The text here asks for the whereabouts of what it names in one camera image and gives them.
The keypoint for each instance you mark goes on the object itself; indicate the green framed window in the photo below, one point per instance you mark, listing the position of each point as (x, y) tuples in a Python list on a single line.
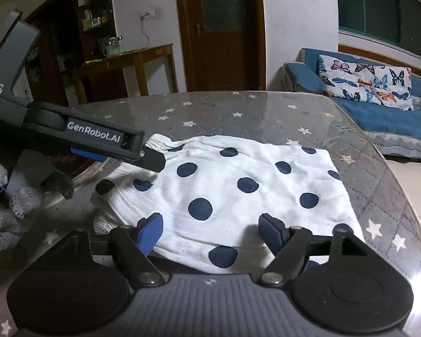
[(382, 17)]

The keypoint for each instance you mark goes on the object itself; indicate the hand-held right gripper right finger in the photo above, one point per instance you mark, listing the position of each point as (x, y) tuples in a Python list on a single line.
[(272, 233)]

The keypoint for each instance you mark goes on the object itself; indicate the dark wooden shelf cabinet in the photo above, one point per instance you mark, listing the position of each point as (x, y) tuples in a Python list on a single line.
[(56, 42)]

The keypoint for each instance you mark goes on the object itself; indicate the wooden side table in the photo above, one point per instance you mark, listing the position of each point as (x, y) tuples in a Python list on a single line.
[(144, 54)]

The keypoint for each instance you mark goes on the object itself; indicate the brown wooden door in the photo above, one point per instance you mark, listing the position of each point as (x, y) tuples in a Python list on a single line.
[(224, 59)]

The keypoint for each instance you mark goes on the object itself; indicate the white wall socket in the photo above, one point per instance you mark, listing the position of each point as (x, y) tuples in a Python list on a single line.
[(147, 13)]

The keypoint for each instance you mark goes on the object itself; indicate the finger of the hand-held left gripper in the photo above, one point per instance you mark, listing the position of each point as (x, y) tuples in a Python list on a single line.
[(87, 155), (101, 135)]

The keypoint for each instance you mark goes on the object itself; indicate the round black built-in cooker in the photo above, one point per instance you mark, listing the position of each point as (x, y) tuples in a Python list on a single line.
[(87, 168)]

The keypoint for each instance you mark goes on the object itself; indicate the white navy polka dot garment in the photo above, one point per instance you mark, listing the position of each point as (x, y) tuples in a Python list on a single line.
[(231, 168)]

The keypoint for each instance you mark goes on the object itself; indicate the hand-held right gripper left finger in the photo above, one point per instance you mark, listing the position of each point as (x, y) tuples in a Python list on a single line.
[(149, 233)]

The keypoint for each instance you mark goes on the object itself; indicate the blue sofa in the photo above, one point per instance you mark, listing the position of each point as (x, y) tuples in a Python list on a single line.
[(379, 119)]

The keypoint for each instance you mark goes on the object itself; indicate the person's left hand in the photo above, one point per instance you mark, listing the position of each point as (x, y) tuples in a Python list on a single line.
[(7, 217)]

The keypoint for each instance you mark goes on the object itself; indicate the butterfly print pillow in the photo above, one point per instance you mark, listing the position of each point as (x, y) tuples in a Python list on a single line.
[(365, 80)]

